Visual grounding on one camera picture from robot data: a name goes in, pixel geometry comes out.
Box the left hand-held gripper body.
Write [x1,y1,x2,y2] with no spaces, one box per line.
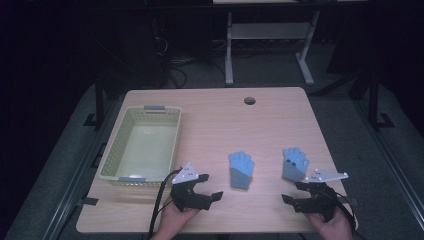
[170,162,213,213]

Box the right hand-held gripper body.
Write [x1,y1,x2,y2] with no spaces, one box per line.
[293,168,350,223]

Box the pale yellow perforated plastic basket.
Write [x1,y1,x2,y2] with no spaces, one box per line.
[98,105,183,187]

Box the person's left hand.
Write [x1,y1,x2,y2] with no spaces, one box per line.
[150,196,202,240]

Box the person's right hand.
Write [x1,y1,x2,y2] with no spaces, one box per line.
[305,207,355,240]

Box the black metal stand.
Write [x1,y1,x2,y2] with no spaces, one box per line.
[365,71,396,132]
[83,74,108,130]

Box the white metal desk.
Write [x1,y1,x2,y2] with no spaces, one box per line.
[213,0,368,87]

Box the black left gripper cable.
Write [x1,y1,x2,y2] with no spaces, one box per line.
[147,168,184,240]

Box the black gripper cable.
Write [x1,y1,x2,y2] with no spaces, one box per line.
[147,168,184,240]
[328,186,360,234]

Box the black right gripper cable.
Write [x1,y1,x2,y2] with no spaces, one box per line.
[328,186,360,234]

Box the grey metal rail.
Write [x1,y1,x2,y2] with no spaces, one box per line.
[352,98,424,231]
[42,98,118,240]

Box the black table edge bracket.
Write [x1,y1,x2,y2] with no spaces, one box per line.
[77,196,100,208]

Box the tangle of floor cables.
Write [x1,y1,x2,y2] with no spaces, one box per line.
[151,33,189,88]

